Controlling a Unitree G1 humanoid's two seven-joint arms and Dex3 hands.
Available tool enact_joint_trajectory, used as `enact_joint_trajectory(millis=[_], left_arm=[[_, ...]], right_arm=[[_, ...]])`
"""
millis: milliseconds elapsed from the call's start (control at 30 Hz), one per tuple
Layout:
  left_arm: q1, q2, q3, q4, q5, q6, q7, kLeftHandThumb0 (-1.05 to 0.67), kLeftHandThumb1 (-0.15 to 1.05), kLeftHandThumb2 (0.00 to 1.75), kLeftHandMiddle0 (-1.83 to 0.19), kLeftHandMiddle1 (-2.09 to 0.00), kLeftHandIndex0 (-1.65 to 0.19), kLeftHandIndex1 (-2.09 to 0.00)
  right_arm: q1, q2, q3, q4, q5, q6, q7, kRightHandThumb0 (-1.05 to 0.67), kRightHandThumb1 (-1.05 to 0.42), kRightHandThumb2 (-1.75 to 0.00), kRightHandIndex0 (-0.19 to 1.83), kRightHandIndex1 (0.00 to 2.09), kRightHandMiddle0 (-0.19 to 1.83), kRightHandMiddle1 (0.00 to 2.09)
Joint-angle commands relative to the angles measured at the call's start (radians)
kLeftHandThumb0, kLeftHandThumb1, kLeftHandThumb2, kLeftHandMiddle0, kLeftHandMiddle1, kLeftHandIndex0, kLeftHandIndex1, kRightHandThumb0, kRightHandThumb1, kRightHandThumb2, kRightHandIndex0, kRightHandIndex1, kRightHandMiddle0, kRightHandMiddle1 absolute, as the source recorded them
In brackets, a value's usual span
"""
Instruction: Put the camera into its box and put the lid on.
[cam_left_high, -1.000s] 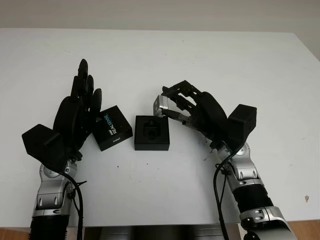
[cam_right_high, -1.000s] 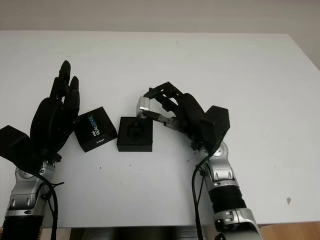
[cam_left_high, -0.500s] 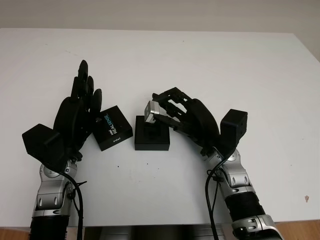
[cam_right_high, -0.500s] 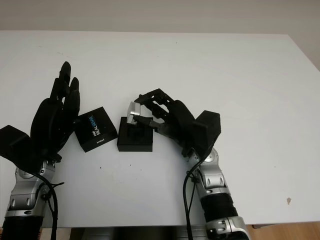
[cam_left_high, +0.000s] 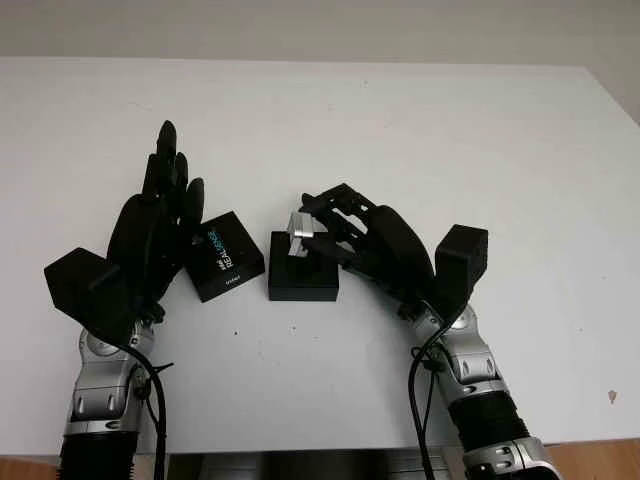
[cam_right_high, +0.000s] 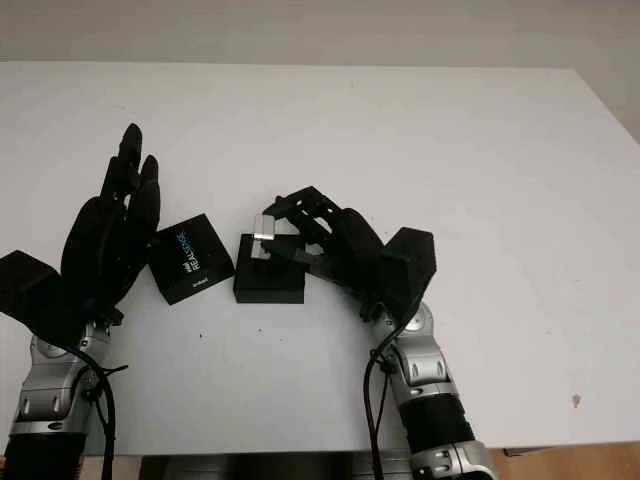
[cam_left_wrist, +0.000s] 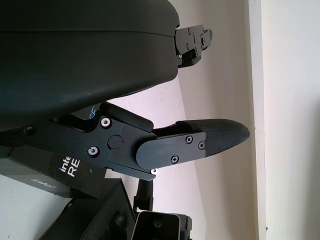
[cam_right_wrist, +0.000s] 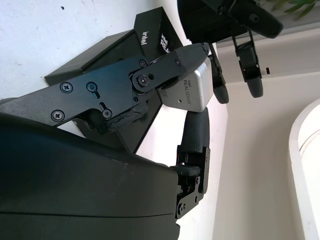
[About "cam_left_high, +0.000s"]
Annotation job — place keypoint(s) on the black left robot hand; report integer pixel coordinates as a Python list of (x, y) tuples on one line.
[(145, 235)]

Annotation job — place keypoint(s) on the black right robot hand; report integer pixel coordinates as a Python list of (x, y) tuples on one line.
[(395, 245)]

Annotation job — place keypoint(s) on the black Intel RealSense box lid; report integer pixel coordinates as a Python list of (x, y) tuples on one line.
[(225, 260)]

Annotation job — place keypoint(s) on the silver depth camera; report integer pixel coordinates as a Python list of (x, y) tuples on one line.
[(301, 227)]

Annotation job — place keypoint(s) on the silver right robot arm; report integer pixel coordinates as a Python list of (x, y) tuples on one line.
[(480, 380)]

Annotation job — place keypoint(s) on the dark robot torso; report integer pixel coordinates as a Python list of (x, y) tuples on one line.
[(310, 466)]

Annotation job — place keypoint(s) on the small tan floor scrap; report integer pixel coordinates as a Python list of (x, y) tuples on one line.
[(611, 396)]

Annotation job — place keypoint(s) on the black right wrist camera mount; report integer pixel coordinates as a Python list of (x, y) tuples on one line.
[(460, 265)]

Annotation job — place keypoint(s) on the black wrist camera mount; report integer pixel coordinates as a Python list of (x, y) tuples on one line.
[(80, 290), (460, 265)]

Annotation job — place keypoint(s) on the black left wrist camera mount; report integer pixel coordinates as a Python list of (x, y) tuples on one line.
[(80, 290)]

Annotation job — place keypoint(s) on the black camera box base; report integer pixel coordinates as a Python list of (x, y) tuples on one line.
[(300, 287)]

